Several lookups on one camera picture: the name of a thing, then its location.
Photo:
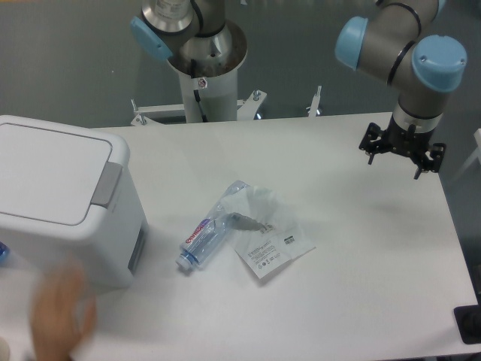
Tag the black device at table edge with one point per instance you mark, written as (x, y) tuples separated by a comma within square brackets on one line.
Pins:
[(468, 322)]

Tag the white trash can body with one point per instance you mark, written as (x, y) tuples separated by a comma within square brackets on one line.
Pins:
[(108, 242)]

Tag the clear plastic bag with label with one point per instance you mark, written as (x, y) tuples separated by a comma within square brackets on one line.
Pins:
[(267, 235)]

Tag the blurred human hand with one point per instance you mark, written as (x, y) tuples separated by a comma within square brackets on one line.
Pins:
[(56, 329)]

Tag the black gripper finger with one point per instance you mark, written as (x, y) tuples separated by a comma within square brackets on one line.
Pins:
[(429, 160), (373, 142)]

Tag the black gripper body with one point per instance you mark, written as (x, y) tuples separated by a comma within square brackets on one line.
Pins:
[(404, 142)]

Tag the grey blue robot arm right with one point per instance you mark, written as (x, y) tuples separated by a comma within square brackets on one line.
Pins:
[(425, 70)]

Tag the white trash can lid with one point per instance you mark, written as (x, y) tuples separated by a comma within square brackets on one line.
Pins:
[(49, 171)]

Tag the white object at right edge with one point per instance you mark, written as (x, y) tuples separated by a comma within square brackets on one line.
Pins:
[(472, 158)]

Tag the blue bottle at left edge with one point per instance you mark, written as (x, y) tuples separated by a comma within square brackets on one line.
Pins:
[(4, 253)]

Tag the crushed clear plastic bottle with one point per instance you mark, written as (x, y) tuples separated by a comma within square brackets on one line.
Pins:
[(210, 232)]

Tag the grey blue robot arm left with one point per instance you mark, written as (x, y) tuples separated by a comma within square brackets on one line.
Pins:
[(175, 22)]

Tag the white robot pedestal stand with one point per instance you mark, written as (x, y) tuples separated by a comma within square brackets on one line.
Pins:
[(207, 70)]

